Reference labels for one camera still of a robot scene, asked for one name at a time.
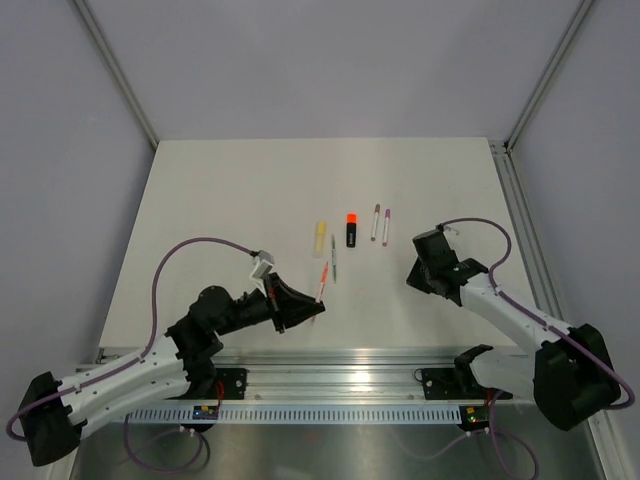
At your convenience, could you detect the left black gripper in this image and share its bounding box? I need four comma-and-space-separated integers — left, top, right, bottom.
214, 273, 324, 337

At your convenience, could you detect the orange thin pen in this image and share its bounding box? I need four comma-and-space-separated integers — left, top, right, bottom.
311, 260, 329, 324

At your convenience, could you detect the green white pen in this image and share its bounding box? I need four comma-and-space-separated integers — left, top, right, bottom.
331, 234, 338, 284

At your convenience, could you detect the purple white pen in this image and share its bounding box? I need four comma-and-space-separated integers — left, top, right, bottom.
382, 208, 391, 247

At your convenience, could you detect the yellow highlighter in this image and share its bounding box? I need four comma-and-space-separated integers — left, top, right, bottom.
313, 220, 327, 258

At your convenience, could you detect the brown capped white pen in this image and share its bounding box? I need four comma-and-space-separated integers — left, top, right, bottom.
370, 203, 381, 242

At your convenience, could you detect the black orange highlighter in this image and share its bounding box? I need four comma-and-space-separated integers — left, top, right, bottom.
345, 212, 358, 248

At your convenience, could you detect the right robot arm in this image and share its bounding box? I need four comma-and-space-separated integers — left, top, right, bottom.
406, 226, 622, 431

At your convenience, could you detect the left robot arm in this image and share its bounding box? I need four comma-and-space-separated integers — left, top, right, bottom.
17, 273, 325, 467

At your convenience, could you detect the left circuit board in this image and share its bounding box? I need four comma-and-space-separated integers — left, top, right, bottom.
193, 405, 219, 421

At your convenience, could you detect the circuit board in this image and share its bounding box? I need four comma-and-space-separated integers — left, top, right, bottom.
193, 405, 219, 421
459, 406, 490, 431

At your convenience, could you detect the right circuit board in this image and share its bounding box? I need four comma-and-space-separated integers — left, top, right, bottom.
459, 406, 490, 431

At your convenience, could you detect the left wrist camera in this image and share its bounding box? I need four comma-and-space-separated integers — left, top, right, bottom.
249, 250, 275, 295

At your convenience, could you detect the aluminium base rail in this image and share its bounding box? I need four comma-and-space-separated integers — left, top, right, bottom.
74, 347, 609, 401

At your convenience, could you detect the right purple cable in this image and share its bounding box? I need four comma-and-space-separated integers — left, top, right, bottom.
439, 217, 636, 411

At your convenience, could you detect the purple cable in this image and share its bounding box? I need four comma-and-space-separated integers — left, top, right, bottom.
5, 237, 256, 444
439, 217, 636, 411

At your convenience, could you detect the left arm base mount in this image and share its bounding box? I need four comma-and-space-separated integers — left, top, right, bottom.
190, 354, 249, 401

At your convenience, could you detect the right side aluminium rail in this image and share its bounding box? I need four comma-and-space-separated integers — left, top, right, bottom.
488, 140, 562, 317

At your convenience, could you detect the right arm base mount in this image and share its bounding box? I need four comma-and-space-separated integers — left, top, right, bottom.
413, 344, 497, 403

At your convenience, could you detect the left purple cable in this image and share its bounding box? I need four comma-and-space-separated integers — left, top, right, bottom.
5, 237, 256, 444

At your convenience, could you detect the white cable duct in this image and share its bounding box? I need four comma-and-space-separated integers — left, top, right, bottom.
129, 403, 461, 425

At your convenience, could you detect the right frame post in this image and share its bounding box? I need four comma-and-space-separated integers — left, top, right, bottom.
503, 0, 598, 154

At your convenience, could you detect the frame post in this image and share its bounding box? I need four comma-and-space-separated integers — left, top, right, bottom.
68, 0, 160, 151
503, 0, 598, 154

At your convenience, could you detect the left frame post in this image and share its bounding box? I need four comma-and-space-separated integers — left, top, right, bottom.
68, 0, 160, 151

